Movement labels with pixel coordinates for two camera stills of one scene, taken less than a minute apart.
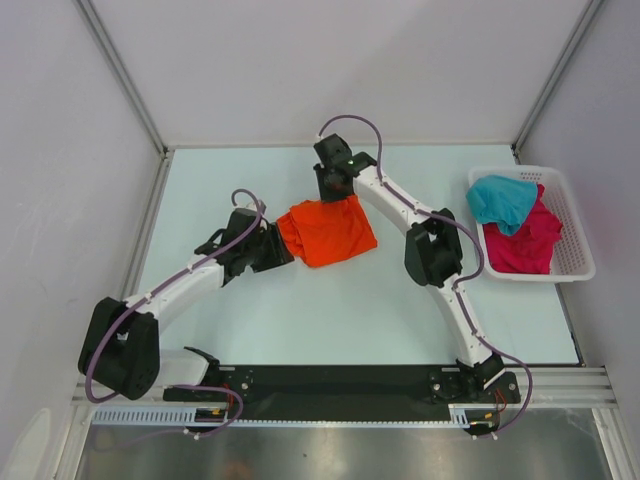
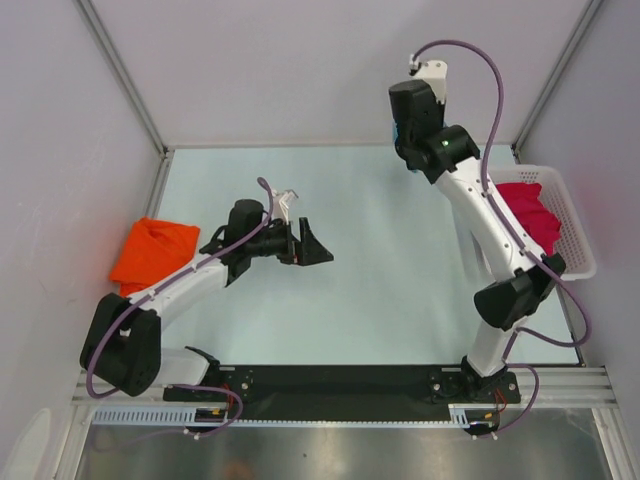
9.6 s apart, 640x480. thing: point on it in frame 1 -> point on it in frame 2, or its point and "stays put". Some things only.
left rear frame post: [110, 49] stays put
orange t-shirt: [326, 232] -> [153, 252]
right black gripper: [326, 193] -> [440, 106]
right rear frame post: [587, 17] stays put
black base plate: [346, 392] stays put
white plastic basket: [572, 260] stays put
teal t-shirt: [504, 201] -> [395, 135]
